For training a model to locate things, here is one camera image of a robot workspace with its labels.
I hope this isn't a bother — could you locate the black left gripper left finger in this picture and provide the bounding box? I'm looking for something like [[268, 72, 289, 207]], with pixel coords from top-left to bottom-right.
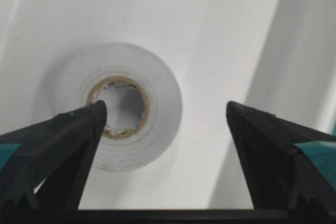
[[1, 101, 107, 223]]

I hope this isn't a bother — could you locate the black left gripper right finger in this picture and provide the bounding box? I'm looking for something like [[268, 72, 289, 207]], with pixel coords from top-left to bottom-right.
[[226, 101, 335, 223]]

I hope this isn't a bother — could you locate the white tape roll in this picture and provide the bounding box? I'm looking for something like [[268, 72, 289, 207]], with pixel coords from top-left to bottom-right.
[[53, 42, 183, 171]]

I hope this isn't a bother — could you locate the white rectangular plastic case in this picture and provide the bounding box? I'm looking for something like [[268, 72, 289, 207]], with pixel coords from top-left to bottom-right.
[[1, 0, 335, 209]]

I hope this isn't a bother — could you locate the green table cloth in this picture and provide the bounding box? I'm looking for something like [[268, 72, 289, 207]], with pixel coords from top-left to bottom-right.
[[331, 124, 336, 136]]

